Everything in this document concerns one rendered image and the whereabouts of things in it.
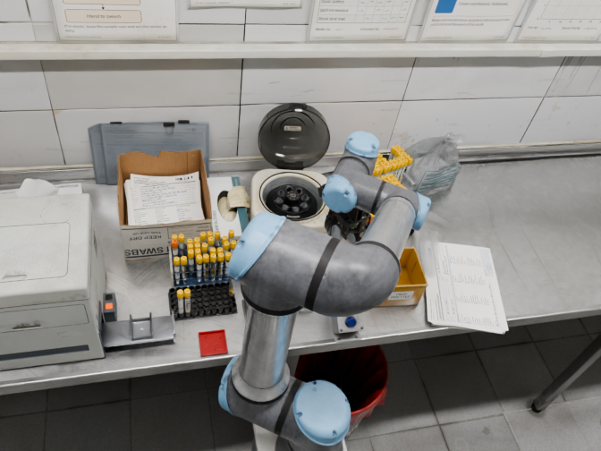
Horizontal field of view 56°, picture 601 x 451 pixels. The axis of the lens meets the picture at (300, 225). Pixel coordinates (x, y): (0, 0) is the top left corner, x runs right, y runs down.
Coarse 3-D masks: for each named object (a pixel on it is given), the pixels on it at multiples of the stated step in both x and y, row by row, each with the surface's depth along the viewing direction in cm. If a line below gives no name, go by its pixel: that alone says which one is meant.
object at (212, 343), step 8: (200, 336) 146; (208, 336) 146; (216, 336) 146; (224, 336) 146; (200, 344) 144; (208, 344) 145; (216, 344) 145; (224, 344) 145; (200, 352) 142; (208, 352) 143; (216, 352) 143; (224, 352) 143
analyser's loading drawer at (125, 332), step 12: (108, 324) 140; (120, 324) 141; (132, 324) 141; (144, 324) 142; (156, 324) 142; (168, 324) 142; (108, 336) 138; (120, 336) 139; (132, 336) 137; (144, 336) 138; (156, 336) 140; (168, 336) 140
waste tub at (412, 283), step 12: (408, 252) 163; (408, 264) 167; (420, 264) 158; (408, 276) 167; (420, 276) 158; (396, 288) 153; (408, 288) 154; (420, 288) 155; (396, 300) 157; (408, 300) 158
